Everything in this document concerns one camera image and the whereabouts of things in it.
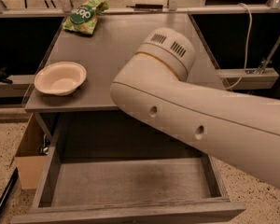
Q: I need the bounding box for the cardboard box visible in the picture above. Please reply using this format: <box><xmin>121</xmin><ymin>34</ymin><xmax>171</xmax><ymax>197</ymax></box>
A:
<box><xmin>14</xmin><ymin>115</ymin><xmax>47</xmax><ymax>189</ymax></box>

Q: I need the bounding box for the green chip bag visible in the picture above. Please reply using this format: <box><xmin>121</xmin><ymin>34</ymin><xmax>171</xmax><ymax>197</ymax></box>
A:
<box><xmin>63</xmin><ymin>0</ymin><xmax>109</xmax><ymax>35</ymax></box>

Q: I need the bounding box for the white paper bowl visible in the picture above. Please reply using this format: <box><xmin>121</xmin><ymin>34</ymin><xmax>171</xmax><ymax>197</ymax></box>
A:
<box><xmin>34</xmin><ymin>62</ymin><xmax>87</xmax><ymax>96</ymax></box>

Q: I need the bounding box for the grey cabinet counter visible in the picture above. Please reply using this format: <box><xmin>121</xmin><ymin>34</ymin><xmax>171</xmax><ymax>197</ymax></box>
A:
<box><xmin>24</xmin><ymin>12</ymin><xmax>232</xmax><ymax>161</ymax></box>

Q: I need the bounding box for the metal frame rail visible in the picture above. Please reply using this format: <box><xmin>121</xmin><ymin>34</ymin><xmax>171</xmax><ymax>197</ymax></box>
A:
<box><xmin>0</xmin><ymin>6</ymin><xmax>280</xmax><ymax>99</ymax></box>

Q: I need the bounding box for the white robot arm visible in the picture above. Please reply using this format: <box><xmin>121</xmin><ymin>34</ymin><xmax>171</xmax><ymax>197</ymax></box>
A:
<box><xmin>110</xmin><ymin>28</ymin><xmax>280</xmax><ymax>189</ymax></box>

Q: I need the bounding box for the open grey top drawer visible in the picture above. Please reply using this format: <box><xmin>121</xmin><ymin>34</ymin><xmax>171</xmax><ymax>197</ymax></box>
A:
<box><xmin>10</xmin><ymin>109</ymin><xmax>247</xmax><ymax>224</ymax></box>

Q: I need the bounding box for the black tool on rail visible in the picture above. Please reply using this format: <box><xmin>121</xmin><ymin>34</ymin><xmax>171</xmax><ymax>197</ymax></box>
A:
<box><xmin>126</xmin><ymin>4</ymin><xmax>163</xmax><ymax>11</ymax></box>

